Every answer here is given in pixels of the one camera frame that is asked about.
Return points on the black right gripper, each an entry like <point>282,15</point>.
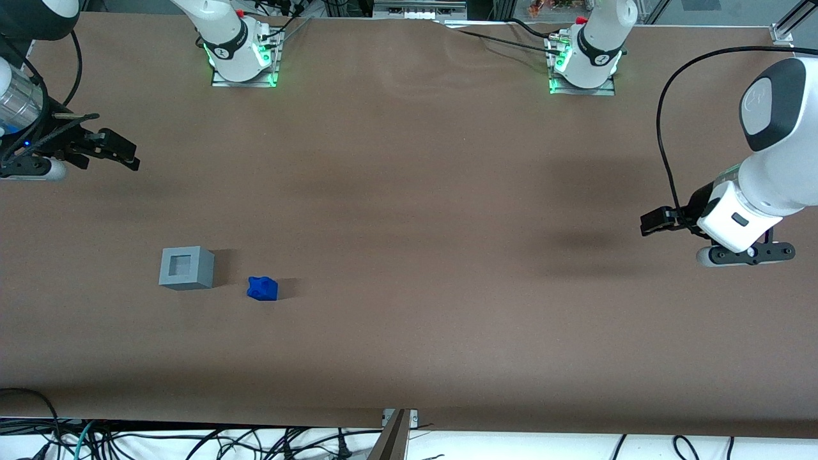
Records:
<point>59,143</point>

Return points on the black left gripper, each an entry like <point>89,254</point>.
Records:
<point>696,204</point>

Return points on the blue plastic part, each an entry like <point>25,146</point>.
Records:
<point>262,289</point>

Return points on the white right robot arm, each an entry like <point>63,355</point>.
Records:
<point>223,29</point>

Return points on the gray cube base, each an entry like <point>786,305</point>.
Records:
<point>185,268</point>

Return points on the brown table cover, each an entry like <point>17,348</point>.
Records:
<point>409,191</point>

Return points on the gray background device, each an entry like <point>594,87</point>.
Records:
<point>418,9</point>

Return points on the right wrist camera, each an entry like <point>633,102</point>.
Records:
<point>35,170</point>

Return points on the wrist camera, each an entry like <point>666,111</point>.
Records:
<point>748,253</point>
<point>35,170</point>

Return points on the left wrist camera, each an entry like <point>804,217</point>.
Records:
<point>748,253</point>

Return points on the aluminium frame profile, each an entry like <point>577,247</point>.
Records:
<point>791,25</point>

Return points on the small metal bracket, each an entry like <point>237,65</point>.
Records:
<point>414,418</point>

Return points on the slanted metal post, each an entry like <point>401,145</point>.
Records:
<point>391,444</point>

